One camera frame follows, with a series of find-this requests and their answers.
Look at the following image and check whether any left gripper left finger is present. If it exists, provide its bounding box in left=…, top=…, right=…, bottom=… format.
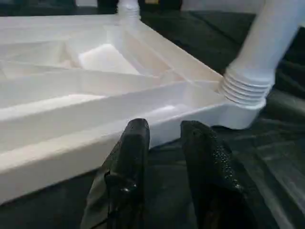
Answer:
left=80, top=118, right=151, bottom=229

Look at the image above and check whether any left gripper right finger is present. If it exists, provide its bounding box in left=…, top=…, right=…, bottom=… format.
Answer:
left=180, top=120, right=258, bottom=229

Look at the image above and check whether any white plastic table top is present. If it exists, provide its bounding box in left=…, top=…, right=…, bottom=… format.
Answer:
left=0, top=13, right=267, bottom=206

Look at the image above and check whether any white plastic table leg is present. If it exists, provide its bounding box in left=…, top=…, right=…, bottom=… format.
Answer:
left=219, top=0, right=305, bottom=111
left=118, top=0, right=142, bottom=21

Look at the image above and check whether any black table mat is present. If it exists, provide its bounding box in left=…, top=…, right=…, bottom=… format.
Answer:
left=0, top=0, right=305, bottom=229

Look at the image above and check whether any glossy black box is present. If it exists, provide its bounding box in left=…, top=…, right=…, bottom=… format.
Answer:
left=139, top=0, right=184, bottom=11

